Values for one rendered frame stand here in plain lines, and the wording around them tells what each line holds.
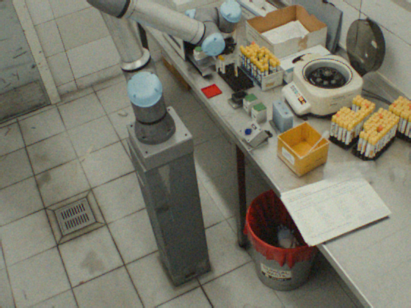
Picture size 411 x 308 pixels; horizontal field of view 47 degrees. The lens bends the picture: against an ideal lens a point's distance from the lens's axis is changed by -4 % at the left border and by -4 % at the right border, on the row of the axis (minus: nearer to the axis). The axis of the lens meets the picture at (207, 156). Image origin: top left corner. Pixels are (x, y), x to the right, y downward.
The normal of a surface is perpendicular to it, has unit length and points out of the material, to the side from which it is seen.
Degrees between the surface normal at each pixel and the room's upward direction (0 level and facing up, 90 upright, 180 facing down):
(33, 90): 90
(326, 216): 1
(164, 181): 90
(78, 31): 90
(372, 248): 0
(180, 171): 90
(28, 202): 0
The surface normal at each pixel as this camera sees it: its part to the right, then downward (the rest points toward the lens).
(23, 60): 0.44, 0.62
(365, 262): -0.08, -0.68
